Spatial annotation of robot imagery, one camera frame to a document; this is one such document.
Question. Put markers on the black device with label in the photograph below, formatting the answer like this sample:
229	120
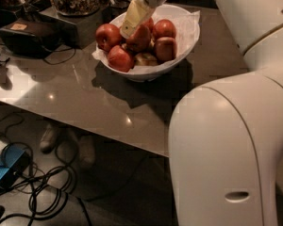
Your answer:
30	39

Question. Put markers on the red apple top back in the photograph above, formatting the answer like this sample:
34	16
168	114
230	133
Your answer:
149	23

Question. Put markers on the red apple front left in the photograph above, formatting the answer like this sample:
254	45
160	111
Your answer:
119	59

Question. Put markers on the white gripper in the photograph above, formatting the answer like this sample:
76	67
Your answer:
136	13

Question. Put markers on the white bowl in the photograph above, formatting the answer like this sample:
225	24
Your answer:
166	68

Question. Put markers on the red apple right back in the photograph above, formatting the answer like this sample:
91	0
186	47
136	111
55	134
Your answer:
164	28

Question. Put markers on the red apple right front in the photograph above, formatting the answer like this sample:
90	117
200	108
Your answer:
165	49

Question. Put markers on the yellowish apple front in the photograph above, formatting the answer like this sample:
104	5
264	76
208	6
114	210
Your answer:
145	59

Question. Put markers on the blue box on floor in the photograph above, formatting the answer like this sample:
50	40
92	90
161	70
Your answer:
13	162

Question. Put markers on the left white shoe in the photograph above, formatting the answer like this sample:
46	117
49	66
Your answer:
49	138

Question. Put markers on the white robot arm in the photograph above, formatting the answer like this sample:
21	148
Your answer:
226	136

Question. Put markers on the dark grey box stand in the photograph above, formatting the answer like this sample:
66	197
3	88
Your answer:
77	31

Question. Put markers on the red apple far left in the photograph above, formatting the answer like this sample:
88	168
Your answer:
107	36

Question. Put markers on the white shoe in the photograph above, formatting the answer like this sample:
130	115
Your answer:
86	152
49	138

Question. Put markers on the right white shoe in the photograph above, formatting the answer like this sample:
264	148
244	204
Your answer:
86	152

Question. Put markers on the black cup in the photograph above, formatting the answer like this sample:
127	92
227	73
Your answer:
119	8

